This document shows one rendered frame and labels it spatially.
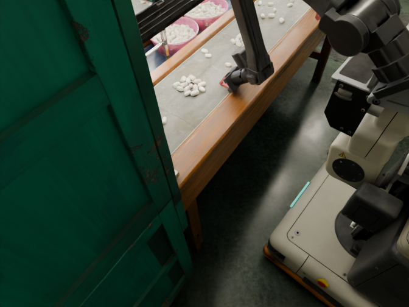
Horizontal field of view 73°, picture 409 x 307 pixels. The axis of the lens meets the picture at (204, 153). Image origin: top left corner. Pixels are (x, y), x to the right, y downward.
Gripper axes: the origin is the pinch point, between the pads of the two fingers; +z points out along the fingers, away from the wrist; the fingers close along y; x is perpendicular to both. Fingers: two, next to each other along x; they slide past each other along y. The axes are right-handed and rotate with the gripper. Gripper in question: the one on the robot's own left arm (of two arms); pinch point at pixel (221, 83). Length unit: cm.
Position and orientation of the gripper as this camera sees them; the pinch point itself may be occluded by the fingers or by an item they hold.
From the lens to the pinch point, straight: 120.8
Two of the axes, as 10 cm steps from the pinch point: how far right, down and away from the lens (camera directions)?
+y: -5.8, 6.8, -4.5
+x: 5.5, 7.4, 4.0
